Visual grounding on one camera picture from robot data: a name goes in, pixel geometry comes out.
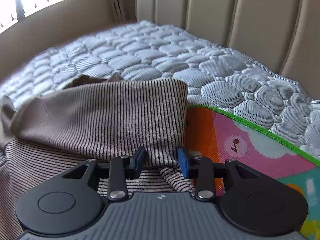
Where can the beige curtain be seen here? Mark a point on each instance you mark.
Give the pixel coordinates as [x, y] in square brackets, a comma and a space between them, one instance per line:
[122, 2]

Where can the white quilted mattress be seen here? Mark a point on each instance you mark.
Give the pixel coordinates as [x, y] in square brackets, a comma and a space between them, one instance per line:
[218, 77]

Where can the colourful cartoon play mat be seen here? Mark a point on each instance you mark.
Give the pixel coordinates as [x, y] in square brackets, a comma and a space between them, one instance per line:
[216, 136]

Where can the brown striped knit garment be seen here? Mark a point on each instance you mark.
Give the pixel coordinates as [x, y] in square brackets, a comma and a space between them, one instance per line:
[49, 134]

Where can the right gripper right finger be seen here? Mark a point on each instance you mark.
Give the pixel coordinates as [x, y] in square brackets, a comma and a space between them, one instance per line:
[199, 169]

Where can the beige padded headboard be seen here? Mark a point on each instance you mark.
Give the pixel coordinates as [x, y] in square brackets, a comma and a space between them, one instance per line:
[281, 34]

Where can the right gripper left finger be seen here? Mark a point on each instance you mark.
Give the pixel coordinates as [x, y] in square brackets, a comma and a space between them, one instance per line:
[121, 169]

